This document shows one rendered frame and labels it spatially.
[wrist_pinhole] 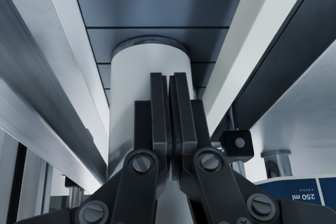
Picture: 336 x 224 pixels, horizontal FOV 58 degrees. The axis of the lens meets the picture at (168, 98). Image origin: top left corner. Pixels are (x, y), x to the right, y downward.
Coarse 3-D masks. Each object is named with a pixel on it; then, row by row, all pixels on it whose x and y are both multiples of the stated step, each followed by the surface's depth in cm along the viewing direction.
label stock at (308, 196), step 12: (264, 180) 45; (276, 180) 44; (288, 180) 43; (300, 180) 43; (312, 180) 43; (324, 180) 43; (276, 192) 43; (288, 192) 43; (300, 192) 43; (312, 192) 43; (324, 192) 43; (324, 204) 42
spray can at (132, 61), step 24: (120, 48) 18; (144, 48) 17; (168, 48) 18; (120, 72) 17; (144, 72) 17; (168, 72) 17; (120, 96) 17; (144, 96) 16; (192, 96) 18; (120, 120) 16; (120, 144) 16; (120, 168) 15; (168, 192) 14; (168, 216) 14
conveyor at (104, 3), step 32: (96, 0) 15; (128, 0) 15; (160, 0) 15; (192, 0) 15; (224, 0) 15; (96, 32) 17; (128, 32) 17; (160, 32) 17; (192, 32) 18; (224, 32) 18; (192, 64) 21
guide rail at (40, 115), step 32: (0, 0) 5; (0, 32) 5; (0, 64) 5; (32, 64) 6; (0, 96) 5; (32, 96) 6; (64, 96) 8; (32, 128) 7; (64, 128) 8; (64, 160) 10; (96, 160) 13
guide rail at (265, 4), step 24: (240, 0) 13; (264, 0) 10; (288, 0) 10; (240, 24) 13; (264, 24) 12; (240, 48) 13; (264, 48) 13; (216, 72) 17; (240, 72) 15; (216, 96) 18; (216, 120) 21
